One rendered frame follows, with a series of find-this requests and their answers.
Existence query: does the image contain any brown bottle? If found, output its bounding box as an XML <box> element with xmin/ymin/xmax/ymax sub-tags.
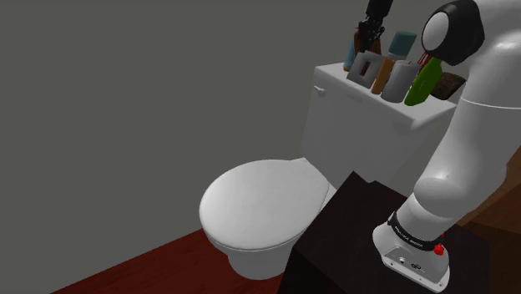
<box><xmin>353</xmin><ymin>27</ymin><xmax>382</xmax><ymax>57</ymax></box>

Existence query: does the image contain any blue bottle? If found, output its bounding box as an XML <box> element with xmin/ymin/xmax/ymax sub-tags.
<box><xmin>342</xmin><ymin>40</ymin><xmax>357</xmax><ymax>73</ymax></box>

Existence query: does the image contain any grey square box with hole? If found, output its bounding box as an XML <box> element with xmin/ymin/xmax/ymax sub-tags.
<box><xmin>346</xmin><ymin>50</ymin><xmax>386</xmax><ymax>89</ymax></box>

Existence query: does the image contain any orange box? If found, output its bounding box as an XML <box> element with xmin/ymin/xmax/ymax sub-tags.
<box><xmin>370</xmin><ymin>58</ymin><xmax>396</xmax><ymax>95</ymax></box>

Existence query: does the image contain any grey cylinder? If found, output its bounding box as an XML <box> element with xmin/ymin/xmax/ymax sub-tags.
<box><xmin>380</xmin><ymin>59</ymin><xmax>421</xmax><ymax>104</ymax></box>

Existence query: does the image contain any green bottle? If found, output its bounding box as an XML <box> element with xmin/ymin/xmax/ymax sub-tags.
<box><xmin>403</xmin><ymin>56</ymin><xmax>443</xmax><ymax>107</ymax></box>

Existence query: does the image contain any dark brown block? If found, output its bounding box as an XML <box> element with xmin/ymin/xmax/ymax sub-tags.
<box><xmin>430</xmin><ymin>72</ymin><xmax>467</xmax><ymax>101</ymax></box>

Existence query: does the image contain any white toilet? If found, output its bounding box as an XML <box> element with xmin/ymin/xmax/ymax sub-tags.
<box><xmin>198</xmin><ymin>62</ymin><xmax>459</xmax><ymax>281</ymax></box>

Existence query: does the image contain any dark robot stand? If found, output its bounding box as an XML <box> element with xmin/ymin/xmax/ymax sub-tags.
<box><xmin>276</xmin><ymin>170</ymin><xmax>492</xmax><ymax>294</ymax></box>

